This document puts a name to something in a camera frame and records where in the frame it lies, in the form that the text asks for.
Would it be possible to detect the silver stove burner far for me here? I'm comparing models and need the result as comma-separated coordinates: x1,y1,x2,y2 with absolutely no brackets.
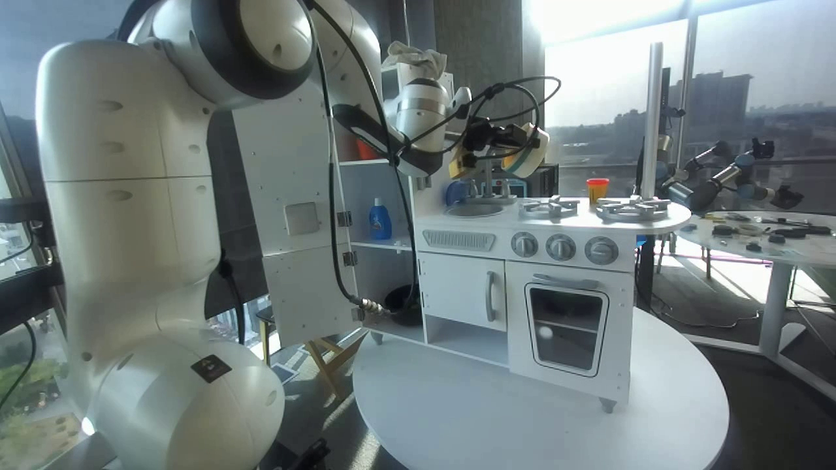
520,196,576,219

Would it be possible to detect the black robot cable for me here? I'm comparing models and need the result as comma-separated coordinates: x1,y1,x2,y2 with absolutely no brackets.
297,0,564,322

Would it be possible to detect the silver stove burner near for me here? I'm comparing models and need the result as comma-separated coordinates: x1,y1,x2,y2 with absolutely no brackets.
593,200,669,223

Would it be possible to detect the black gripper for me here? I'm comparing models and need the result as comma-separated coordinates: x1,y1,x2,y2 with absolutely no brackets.
447,119,523,177

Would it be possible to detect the white toy kitchen unit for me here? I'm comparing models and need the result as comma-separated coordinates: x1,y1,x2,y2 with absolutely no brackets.
233,90,690,410

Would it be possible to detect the white side table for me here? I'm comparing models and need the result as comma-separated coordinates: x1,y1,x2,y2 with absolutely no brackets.
678,213,836,359

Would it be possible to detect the white bowl with teal band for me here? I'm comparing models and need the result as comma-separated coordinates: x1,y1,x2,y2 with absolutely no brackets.
502,123,550,177

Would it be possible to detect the orange yellow small cup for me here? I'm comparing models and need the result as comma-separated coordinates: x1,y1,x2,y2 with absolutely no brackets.
585,177,609,205

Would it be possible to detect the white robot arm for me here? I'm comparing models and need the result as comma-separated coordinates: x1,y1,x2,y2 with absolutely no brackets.
33,0,470,470

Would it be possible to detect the blue detergent bottle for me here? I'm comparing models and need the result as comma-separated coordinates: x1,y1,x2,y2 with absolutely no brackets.
368,200,391,243

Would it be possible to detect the white vertical pole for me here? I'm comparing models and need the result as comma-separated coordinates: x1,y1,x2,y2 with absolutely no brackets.
639,43,662,201

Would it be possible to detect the silver stove burner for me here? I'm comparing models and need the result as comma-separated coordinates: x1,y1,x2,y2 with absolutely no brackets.
593,200,669,223
520,196,576,219

